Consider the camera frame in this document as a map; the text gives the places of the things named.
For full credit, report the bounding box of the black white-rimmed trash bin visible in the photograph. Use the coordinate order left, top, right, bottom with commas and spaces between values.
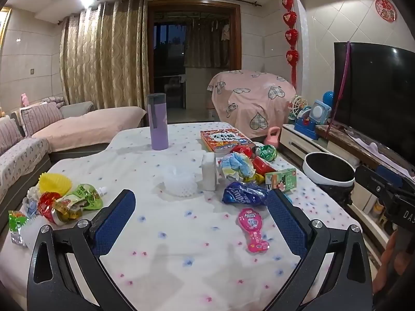
303, 152, 356, 206

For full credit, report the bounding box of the white floral tablecloth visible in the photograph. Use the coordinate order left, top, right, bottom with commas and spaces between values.
0, 121, 358, 311

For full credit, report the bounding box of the brown balcony curtain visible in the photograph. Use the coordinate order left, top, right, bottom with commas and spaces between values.
184, 23, 232, 69

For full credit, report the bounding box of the gold framed picture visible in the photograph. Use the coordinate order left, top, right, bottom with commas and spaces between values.
0, 6, 12, 50

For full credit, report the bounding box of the yellow cupcake liner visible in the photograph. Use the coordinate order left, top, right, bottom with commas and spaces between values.
38, 172, 72, 195

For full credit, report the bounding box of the green drink pouch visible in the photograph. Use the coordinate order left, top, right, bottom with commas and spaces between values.
63, 183, 108, 210

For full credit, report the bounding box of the wooden door frame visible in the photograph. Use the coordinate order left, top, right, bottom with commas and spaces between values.
147, 0, 242, 127

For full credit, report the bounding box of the black television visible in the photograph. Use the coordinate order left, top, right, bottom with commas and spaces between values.
332, 41, 415, 173

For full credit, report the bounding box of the ferris wheel toy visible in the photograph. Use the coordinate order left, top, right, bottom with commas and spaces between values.
289, 95, 307, 124

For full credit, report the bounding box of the green milk carton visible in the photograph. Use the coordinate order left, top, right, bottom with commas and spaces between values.
265, 168, 298, 190

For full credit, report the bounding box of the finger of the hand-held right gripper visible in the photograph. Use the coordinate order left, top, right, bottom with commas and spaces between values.
376, 165, 415, 182
354, 165, 395, 200

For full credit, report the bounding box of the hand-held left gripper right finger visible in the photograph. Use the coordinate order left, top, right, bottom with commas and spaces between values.
266, 188, 373, 311

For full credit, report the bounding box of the blue toy machine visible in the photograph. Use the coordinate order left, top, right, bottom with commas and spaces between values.
294, 101, 332, 140

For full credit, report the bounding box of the red round wall decoration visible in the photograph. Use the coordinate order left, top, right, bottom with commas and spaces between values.
375, 0, 398, 23

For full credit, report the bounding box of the red picture book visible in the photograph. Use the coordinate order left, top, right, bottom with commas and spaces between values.
200, 130, 257, 153

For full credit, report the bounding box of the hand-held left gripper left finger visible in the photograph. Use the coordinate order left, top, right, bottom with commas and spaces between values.
27, 189, 137, 311

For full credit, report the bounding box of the striped pink pillow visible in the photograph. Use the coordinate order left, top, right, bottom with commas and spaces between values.
20, 102, 64, 137

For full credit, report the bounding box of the red gold crumpled wrapper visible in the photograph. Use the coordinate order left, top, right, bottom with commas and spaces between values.
38, 192, 84, 226

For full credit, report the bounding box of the red snack packet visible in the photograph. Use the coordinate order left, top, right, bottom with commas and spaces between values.
252, 156, 277, 176

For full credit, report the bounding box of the green shiny wrapper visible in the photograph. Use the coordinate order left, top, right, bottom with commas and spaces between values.
256, 145, 278, 162

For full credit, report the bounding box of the pale lavender cloth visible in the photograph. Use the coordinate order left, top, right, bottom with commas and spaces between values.
344, 128, 415, 177

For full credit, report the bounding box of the pink sofa blanket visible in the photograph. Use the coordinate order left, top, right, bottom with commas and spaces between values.
32, 106, 147, 145

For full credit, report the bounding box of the green candy wrapper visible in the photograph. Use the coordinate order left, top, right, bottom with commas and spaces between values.
8, 210, 29, 246

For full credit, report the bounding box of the pink toy package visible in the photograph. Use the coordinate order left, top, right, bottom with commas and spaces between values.
238, 208, 270, 254

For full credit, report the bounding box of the grey pink sofa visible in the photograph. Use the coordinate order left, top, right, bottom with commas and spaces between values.
0, 97, 147, 234

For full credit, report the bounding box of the blue snack bag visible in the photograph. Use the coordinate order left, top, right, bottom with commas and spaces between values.
222, 181, 269, 207

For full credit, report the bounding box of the purple water bottle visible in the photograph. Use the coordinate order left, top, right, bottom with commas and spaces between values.
147, 93, 169, 151

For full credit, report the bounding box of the blue white crumpled wrapper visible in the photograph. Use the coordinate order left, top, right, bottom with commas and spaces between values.
220, 154, 255, 181

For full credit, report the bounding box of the white television cabinet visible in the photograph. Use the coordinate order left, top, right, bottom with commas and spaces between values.
279, 124, 415, 266

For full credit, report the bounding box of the person's right forearm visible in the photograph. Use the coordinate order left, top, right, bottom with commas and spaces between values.
372, 228, 415, 302

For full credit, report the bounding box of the white foam fruit net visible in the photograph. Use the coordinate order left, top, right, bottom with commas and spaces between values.
164, 165, 198, 197

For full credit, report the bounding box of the red hanging knot decoration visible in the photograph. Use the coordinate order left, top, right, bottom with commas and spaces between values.
281, 0, 300, 87

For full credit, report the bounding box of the beige patterned curtain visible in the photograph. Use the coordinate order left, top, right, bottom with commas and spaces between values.
59, 0, 150, 127

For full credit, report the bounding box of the white carton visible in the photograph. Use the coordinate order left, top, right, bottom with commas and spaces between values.
202, 153, 217, 191

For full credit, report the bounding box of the pink kettlebell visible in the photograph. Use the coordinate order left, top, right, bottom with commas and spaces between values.
263, 127, 281, 146

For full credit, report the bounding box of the pink heart-print cover cloth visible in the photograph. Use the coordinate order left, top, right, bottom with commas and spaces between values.
207, 69, 298, 140

